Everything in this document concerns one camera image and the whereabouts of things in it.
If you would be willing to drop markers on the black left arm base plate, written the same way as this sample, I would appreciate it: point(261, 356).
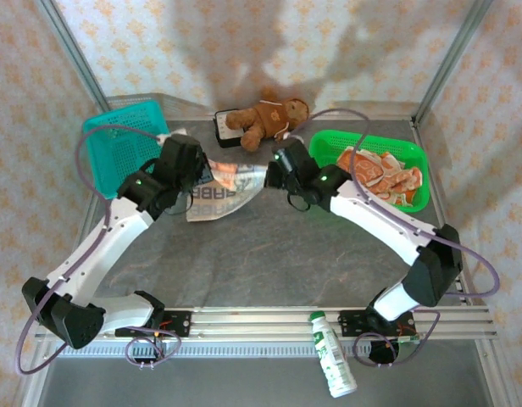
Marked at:
point(182, 324)

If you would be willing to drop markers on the white green plastic bottle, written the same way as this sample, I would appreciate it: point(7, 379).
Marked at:
point(333, 356)

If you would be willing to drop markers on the teal plastic basket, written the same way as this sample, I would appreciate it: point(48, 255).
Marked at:
point(117, 163)

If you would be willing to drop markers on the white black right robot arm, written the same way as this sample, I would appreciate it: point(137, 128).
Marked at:
point(371, 216)

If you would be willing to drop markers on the orange cartoon grid towel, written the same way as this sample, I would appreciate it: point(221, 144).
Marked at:
point(407, 178)

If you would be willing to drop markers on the green plastic basket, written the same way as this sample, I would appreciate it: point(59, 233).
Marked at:
point(371, 140)

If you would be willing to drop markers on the grey lettered towel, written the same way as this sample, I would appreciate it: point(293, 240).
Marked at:
point(227, 199)

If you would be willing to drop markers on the aluminium side rail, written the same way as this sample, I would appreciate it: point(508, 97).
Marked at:
point(440, 199)
point(90, 212)

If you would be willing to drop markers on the black alarm clock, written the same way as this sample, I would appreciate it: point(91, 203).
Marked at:
point(223, 131)

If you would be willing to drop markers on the aluminium frame leg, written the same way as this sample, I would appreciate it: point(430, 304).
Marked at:
point(500, 381)
point(34, 390)

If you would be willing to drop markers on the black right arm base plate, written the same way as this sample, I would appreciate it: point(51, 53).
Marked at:
point(350, 324)

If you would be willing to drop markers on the brown teddy bear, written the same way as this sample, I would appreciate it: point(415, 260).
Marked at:
point(269, 118)

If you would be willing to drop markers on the aluminium frame post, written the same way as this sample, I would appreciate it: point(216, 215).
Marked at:
point(454, 55)
point(76, 55)

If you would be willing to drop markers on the wide aluminium mounting rail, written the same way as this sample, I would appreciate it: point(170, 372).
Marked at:
point(252, 324)

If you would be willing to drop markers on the small green circuit board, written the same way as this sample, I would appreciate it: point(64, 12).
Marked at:
point(409, 340)

